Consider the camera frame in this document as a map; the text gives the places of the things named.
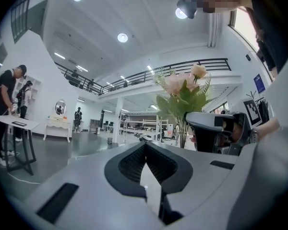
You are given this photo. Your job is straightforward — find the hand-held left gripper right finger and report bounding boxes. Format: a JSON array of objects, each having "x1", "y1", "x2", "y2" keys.
[{"x1": 145, "y1": 142, "x2": 194, "y2": 225}]

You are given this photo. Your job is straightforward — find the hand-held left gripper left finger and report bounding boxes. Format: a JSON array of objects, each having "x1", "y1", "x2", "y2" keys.
[{"x1": 104, "y1": 142, "x2": 147, "y2": 199}]

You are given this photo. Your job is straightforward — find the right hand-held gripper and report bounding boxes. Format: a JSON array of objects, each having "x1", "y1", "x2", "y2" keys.
[{"x1": 185, "y1": 99, "x2": 264, "y2": 156}]

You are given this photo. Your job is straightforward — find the pink artificial flowers bunch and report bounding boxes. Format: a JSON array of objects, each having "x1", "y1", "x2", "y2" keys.
[{"x1": 152, "y1": 63, "x2": 216, "y2": 149}]

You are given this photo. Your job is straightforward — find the person's right forearm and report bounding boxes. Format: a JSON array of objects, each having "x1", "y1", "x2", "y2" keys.
[{"x1": 255, "y1": 118, "x2": 283, "y2": 141}]

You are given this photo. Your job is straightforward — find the white pillar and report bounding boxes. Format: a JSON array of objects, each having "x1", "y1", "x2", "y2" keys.
[{"x1": 112, "y1": 97, "x2": 124, "y2": 144}]

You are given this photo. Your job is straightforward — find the coat rack with dark clothes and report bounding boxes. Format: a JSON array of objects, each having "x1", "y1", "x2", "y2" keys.
[{"x1": 245, "y1": 91, "x2": 270, "y2": 125}]

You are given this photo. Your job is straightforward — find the white dressing table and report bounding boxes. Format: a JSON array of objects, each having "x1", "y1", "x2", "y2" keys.
[{"x1": 43, "y1": 115, "x2": 73, "y2": 143}]

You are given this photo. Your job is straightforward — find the black balcony railing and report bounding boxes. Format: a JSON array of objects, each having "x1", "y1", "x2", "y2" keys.
[{"x1": 53, "y1": 58, "x2": 232, "y2": 96}]

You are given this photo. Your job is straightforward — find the oval white-framed mirror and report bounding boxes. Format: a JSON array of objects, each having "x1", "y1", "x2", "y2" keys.
[{"x1": 54, "y1": 100, "x2": 66, "y2": 116}]

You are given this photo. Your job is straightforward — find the white table with black legs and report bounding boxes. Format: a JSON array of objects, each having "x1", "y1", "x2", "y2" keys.
[{"x1": 0, "y1": 115, "x2": 41, "y2": 176}]

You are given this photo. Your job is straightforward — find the person's black top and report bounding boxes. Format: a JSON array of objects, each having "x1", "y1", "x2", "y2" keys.
[{"x1": 247, "y1": 0, "x2": 288, "y2": 74}]

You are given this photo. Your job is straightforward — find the black grid window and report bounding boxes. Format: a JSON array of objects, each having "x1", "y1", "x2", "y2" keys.
[{"x1": 10, "y1": 0, "x2": 37, "y2": 44}]

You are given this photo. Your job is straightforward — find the blue wall poster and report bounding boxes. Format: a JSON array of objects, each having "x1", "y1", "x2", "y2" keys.
[{"x1": 252, "y1": 73, "x2": 266, "y2": 94}]

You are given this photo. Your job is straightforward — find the white floor cable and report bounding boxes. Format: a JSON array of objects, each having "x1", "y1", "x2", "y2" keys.
[{"x1": 6, "y1": 149, "x2": 42, "y2": 184}]

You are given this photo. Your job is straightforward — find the white wall shelf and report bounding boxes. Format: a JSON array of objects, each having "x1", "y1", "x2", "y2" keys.
[{"x1": 14, "y1": 75, "x2": 43, "y2": 105}]

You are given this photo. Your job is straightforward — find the bright wall window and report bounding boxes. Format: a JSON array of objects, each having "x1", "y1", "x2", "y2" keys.
[{"x1": 228, "y1": 6, "x2": 260, "y2": 53}]

